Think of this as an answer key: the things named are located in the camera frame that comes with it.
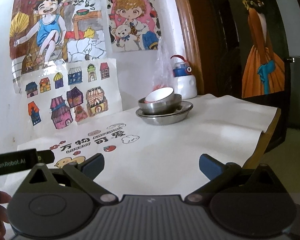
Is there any steel plate with sticker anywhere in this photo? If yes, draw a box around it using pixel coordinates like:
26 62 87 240
135 101 193 126

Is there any steel bowl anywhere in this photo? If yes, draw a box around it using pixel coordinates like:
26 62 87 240
138 94 182 115

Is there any white bowl red rim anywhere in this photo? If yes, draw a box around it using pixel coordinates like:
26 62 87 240
145 87 174 103

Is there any houses drawing on paper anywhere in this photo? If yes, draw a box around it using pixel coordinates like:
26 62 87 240
19 58 122 133

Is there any white blue water bottle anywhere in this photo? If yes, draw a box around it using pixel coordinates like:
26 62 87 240
171 54 198 100

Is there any clear plastic bag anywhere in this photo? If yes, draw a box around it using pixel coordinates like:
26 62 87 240
152 37 174 91

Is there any orange dress girl painting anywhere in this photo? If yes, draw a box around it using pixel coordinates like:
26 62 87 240
228 0 288 98

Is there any boy with fan drawing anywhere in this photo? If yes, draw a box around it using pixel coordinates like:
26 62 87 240
10 0 106 76

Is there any girl with dog drawing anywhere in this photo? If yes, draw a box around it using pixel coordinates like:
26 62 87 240
107 0 161 52

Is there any brown wooden door frame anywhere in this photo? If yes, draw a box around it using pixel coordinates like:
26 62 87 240
175 0 216 95

